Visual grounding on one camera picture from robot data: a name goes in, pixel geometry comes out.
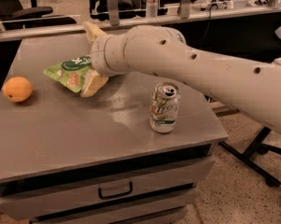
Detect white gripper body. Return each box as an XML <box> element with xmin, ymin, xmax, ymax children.
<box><xmin>90</xmin><ymin>35</ymin><xmax>130</xmax><ymax>77</ymax></box>

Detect orange fruit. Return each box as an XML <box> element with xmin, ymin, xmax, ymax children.
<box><xmin>2</xmin><ymin>77</ymin><xmax>33</xmax><ymax>103</ymax></box>

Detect grey drawer cabinet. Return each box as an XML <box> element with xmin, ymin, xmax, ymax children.
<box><xmin>0</xmin><ymin>142</ymin><xmax>220</xmax><ymax>224</ymax></box>

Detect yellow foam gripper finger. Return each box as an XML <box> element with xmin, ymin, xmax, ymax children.
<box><xmin>81</xmin><ymin>69</ymin><xmax>109</xmax><ymax>97</ymax></box>
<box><xmin>83</xmin><ymin>21</ymin><xmax>106</xmax><ymax>44</ymax></box>

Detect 7up soda can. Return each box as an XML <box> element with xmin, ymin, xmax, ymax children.
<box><xmin>149</xmin><ymin>82</ymin><xmax>181</xmax><ymax>133</ymax></box>

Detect clear plastic water bottle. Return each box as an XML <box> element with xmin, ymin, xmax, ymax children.
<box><xmin>146</xmin><ymin>0</ymin><xmax>159</xmax><ymax>18</ymax></box>

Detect black wheeled stand base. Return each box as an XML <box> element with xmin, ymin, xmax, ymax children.
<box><xmin>218</xmin><ymin>126</ymin><xmax>281</xmax><ymax>211</ymax></box>

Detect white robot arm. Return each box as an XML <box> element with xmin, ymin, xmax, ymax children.
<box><xmin>83</xmin><ymin>21</ymin><xmax>281</xmax><ymax>134</ymax></box>

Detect black drawer handle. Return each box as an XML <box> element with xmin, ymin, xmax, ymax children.
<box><xmin>98</xmin><ymin>181</ymin><xmax>133</xmax><ymax>200</ymax></box>

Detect green rice chip bag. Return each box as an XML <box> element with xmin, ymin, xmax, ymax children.
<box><xmin>43</xmin><ymin>56</ymin><xmax>92</xmax><ymax>92</ymax></box>

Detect black office chair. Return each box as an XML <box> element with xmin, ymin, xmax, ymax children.
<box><xmin>0</xmin><ymin>0</ymin><xmax>76</xmax><ymax>30</ymax></box>

